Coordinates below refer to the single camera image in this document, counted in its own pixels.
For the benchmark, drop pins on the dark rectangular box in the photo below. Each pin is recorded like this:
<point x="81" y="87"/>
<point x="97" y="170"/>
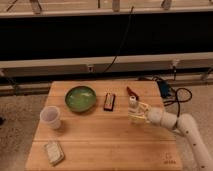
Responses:
<point x="109" y="102"/>

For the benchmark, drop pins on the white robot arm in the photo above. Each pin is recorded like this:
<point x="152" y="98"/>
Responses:
<point x="184" y="124"/>

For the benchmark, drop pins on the small white bottle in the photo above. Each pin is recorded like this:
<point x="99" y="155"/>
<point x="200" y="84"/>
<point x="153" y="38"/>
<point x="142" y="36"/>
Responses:
<point x="133" y="101"/>

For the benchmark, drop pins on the translucent plastic cup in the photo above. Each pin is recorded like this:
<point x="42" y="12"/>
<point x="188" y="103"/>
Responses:
<point x="50" y="116"/>

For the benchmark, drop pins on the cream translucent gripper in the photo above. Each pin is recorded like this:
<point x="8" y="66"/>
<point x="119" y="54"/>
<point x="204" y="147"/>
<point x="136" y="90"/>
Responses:
<point x="138" y="114"/>

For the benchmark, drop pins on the red brown tool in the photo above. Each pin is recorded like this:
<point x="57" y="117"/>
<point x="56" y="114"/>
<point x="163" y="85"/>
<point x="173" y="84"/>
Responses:
<point x="130" y="92"/>

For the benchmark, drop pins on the green bowl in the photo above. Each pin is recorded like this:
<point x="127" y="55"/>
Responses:
<point x="80" y="99"/>

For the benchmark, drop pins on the black power adapter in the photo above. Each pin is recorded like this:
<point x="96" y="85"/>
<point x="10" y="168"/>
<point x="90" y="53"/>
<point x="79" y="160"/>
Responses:
<point x="164" y="89"/>

